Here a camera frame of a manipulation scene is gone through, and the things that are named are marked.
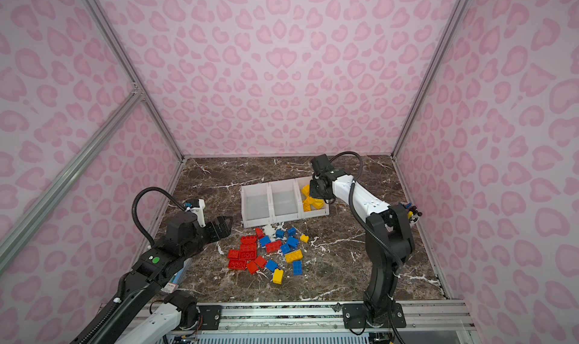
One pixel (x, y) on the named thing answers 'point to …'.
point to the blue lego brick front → (297, 267)
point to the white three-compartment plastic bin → (276, 202)
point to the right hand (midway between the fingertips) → (317, 191)
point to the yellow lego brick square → (307, 207)
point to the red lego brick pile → (246, 256)
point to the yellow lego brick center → (295, 255)
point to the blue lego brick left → (271, 265)
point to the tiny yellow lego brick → (304, 238)
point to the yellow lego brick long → (317, 203)
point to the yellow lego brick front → (278, 276)
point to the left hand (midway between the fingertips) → (224, 219)
